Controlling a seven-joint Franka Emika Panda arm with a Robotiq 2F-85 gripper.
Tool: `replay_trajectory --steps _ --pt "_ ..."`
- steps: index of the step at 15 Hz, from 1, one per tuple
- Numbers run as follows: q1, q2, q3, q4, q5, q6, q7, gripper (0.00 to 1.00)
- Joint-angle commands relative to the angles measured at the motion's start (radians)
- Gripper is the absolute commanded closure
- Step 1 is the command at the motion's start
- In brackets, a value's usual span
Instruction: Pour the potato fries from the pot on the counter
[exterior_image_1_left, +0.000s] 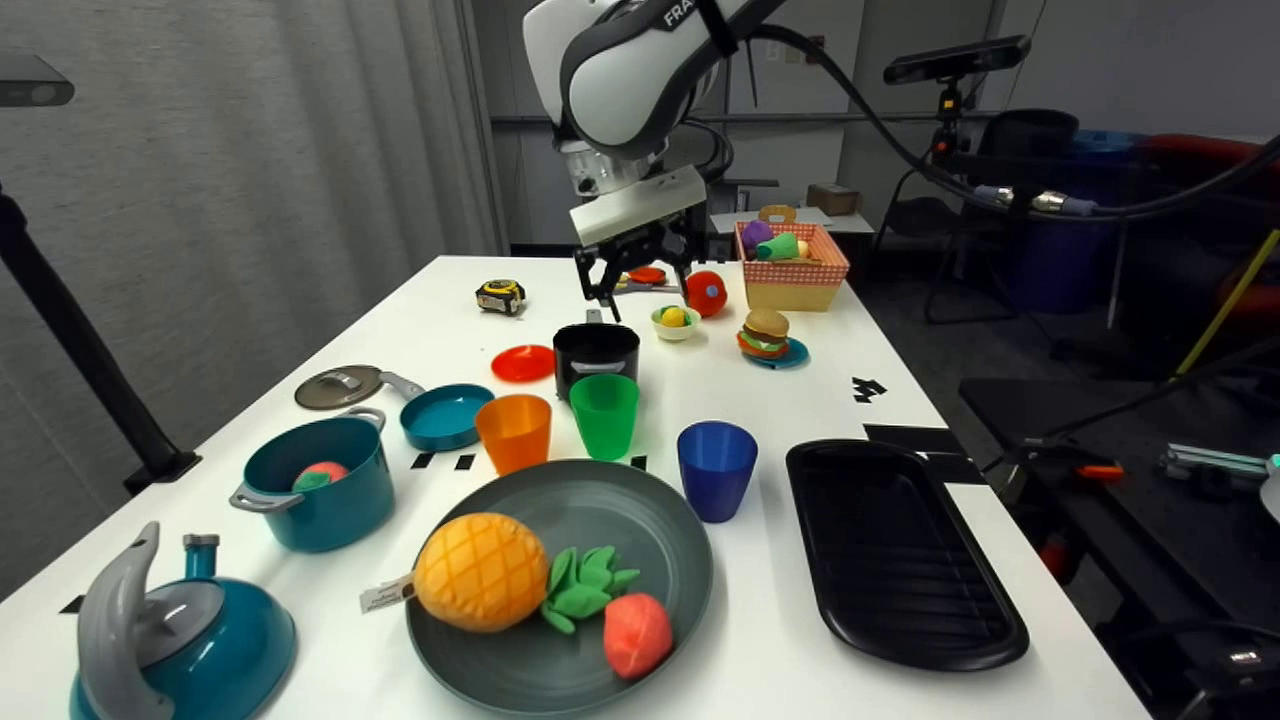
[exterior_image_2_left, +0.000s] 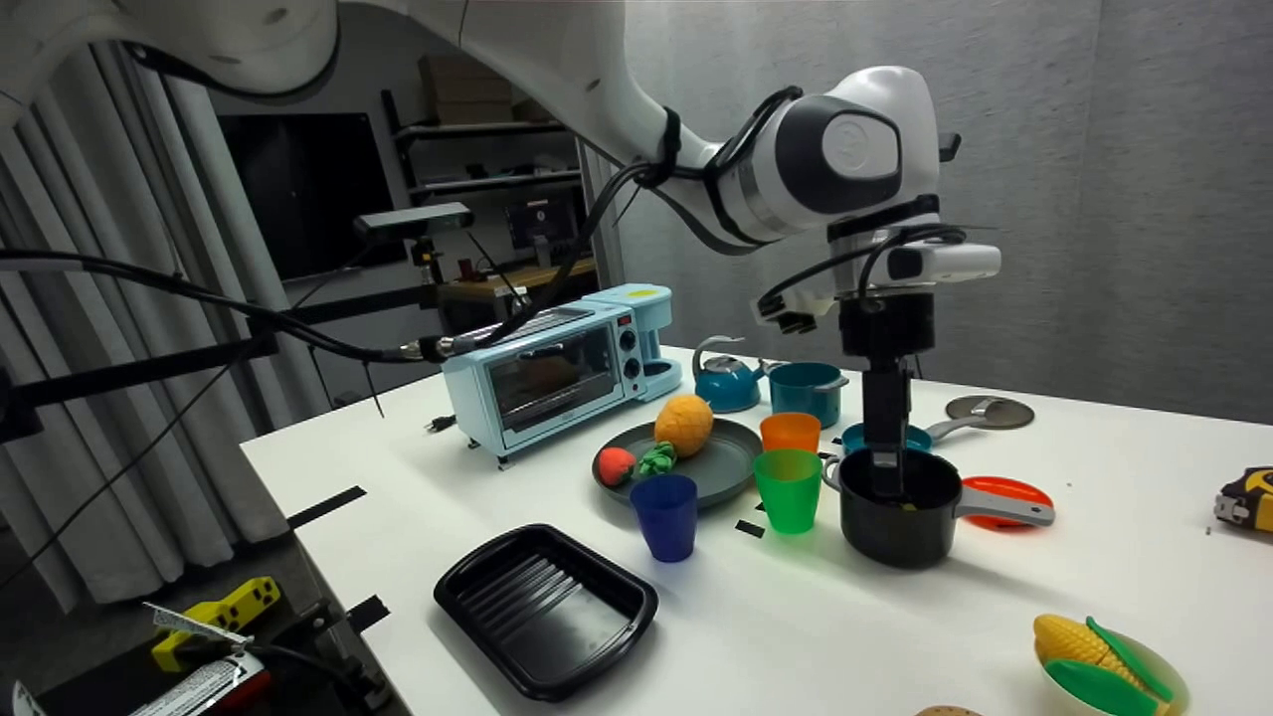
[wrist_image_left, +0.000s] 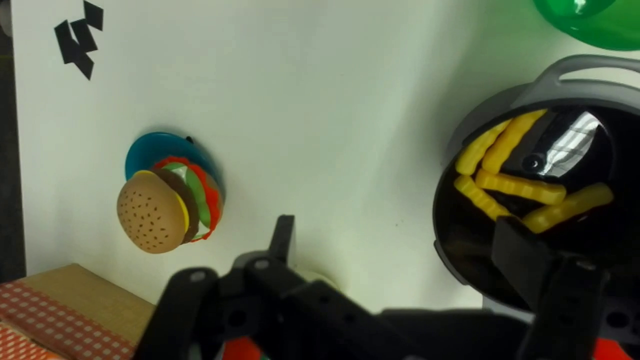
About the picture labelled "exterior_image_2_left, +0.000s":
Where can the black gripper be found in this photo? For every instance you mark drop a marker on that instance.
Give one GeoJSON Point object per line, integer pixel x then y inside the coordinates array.
{"type": "Point", "coordinates": [890, 325]}

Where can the black toy pot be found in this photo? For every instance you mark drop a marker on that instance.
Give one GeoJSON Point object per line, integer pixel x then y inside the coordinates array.
{"type": "Point", "coordinates": [896, 537]}

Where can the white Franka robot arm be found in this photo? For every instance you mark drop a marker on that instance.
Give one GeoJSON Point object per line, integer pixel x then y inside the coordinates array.
{"type": "Point", "coordinates": [876, 95]}

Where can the teal toy pot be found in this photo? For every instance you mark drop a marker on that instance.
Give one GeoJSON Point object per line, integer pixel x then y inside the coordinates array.
{"type": "Point", "coordinates": [802, 394]}

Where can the grey pot lid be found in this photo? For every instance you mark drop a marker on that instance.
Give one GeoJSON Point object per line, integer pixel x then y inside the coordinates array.
{"type": "Point", "coordinates": [988, 413]}

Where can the orange plastic cup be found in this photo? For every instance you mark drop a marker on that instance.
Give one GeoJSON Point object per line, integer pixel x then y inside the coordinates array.
{"type": "Point", "coordinates": [788, 437]}

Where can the green plastic cup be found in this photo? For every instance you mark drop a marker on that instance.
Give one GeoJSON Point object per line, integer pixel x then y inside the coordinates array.
{"type": "Point", "coordinates": [788, 498]}

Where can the orange red toy plate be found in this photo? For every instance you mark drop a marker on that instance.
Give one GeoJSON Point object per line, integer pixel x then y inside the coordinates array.
{"type": "Point", "coordinates": [1009, 519]}

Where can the teal toy kettle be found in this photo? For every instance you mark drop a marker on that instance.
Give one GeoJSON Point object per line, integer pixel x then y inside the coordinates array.
{"type": "Point", "coordinates": [724, 384]}

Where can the small black tape piece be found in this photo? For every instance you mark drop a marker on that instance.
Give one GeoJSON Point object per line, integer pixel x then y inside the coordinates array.
{"type": "Point", "coordinates": [750, 527]}

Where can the dark grey round plate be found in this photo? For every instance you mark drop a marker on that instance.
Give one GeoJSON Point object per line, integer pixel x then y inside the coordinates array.
{"type": "Point", "coordinates": [721, 470]}

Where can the orange toy pineapple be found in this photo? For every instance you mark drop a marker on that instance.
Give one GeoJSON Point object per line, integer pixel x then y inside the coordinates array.
{"type": "Point", "coordinates": [682, 427]}

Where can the green toy leaves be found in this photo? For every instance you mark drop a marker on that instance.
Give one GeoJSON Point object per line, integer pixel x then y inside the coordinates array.
{"type": "Point", "coordinates": [652, 463]}

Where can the blue plastic cup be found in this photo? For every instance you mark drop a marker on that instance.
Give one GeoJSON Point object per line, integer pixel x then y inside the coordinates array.
{"type": "Point", "coordinates": [667, 519]}

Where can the red toy fruit piece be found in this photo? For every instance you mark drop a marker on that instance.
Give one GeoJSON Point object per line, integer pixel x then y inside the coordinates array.
{"type": "Point", "coordinates": [615, 467]}

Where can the toy corn with green husk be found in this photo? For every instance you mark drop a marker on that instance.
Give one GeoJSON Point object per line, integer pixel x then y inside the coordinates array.
{"type": "Point", "coordinates": [1066, 641]}

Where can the toy burger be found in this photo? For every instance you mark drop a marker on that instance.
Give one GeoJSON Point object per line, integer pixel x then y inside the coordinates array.
{"type": "Point", "coordinates": [943, 715]}

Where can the grey backdrop curtain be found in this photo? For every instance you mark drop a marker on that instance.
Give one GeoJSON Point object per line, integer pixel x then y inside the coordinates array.
{"type": "Point", "coordinates": [1126, 199]}

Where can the light blue toy toaster oven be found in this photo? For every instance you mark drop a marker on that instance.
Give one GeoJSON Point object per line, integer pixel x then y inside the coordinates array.
{"type": "Point", "coordinates": [560, 380]}

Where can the small pale bowl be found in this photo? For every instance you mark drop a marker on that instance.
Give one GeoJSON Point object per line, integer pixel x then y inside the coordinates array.
{"type": "Point", "coordinates": [1177, 691]}

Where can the black ridged plastic tray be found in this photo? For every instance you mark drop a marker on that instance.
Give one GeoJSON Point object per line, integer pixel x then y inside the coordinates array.
{"type": "Point", "coordinates": [542, 609]}

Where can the black toaster plug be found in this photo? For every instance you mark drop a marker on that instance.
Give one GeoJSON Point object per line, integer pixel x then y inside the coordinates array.
{"type": "Point", "coordinates": [444, 422]}

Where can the cardboard box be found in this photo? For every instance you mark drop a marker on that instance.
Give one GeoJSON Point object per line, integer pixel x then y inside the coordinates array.
{"type": "Point", "coordinates": [467, 89]}

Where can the black tape strip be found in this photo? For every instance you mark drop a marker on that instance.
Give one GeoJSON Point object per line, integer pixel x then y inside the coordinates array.
{"type": "Point", "coordinates": [323, 506]}
{"type": "Point", "coordinates": [369, 613]}

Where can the black monitor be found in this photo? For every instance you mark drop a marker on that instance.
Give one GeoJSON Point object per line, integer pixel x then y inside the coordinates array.
{"type": "Point", "coordinates": [321, 185]}

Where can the yellow black hand tool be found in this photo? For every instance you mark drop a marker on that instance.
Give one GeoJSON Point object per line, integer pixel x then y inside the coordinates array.
{"type": "Point", "coordinates": [240, 601]}

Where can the light grey pleated curtain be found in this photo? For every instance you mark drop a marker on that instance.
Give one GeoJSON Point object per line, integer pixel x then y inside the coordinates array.
{"type": "Point", "coordinates": [131, 463]}

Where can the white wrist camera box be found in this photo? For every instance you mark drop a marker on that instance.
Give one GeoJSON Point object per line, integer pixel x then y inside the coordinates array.
{"type": "Point", "coordinates": [948, 259]}

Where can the black stereo camera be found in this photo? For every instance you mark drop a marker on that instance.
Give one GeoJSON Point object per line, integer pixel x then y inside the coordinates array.
{"type": "Point", "coordinates": [410, 219]}

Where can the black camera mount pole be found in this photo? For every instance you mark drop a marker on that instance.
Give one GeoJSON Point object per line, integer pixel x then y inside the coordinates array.
{"type": "Point", "coordinates": [16, 404]}

